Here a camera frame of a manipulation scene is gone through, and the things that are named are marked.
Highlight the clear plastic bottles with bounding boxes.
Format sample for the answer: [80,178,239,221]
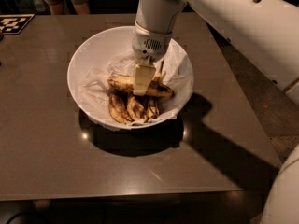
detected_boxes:
[33,0,47,13]

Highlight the spotted banana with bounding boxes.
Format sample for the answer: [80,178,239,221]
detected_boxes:
[108,92,133,124]
[147,60,164,119]
[107,75,174,97]
[127,94,147,121]

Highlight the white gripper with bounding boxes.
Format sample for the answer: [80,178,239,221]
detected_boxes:
[132,22,172,96]

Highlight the white bowl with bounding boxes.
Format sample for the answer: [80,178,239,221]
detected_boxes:
[66,25,194,131]

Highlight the white paper towel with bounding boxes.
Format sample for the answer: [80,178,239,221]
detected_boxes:
[78,38,194,127]

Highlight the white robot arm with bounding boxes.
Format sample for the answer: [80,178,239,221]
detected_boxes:
[132,0,299,105]

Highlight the black white fiducial marker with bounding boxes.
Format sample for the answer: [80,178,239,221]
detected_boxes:
[0,14,34,35]

